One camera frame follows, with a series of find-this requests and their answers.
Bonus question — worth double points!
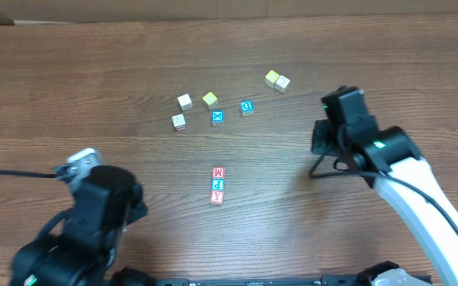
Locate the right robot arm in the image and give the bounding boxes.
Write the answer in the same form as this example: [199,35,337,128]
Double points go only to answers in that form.
[309,86,458,285]

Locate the white block upper left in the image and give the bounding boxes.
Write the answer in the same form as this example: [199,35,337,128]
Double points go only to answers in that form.
[177,94,193,110]

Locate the blue Q block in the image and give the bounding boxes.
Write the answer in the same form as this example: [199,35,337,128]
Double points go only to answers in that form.
[240,100,254,117]

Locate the red M block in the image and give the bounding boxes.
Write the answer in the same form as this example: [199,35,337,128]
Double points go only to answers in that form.
[212,167,226,179]

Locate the blue P block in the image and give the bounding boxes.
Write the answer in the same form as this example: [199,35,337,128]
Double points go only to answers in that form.
[211,179,225,191]

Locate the white block far right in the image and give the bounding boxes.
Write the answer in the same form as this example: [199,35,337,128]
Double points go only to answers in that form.
[274,75,290,93]

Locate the yellow block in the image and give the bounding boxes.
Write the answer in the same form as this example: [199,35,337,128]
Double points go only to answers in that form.
[202,92,218,110]
[264,70,280,88]

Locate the white patterned block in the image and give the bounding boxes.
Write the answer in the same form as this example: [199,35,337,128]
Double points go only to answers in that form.
[172,114,187,131]

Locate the red Y block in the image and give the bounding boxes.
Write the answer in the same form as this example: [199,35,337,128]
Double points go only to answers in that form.
[210,191,224,205]

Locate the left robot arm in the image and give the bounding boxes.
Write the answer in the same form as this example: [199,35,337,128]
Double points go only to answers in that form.
[10,165,147,286]

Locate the blue X block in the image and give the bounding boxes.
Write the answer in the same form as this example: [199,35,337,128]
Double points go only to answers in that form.
[212,110,225,126]

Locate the yellow block centre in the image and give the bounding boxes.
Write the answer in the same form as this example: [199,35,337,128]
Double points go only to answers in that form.
[202,92,218,110]

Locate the yellow block far right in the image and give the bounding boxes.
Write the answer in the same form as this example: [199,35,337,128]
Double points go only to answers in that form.
[264,70,280,88]

